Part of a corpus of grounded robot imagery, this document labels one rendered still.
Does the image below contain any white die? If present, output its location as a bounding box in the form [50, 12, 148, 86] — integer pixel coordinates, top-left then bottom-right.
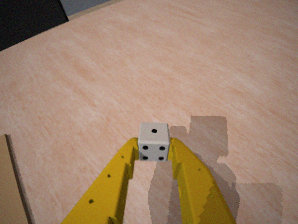
[138, 122, 170, 162]

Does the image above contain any tan square mat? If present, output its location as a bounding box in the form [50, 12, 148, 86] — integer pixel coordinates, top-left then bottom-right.
[0, 134, 32, 224]

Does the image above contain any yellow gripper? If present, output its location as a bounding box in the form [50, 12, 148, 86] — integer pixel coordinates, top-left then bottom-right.
[61, 137, 237, 224]

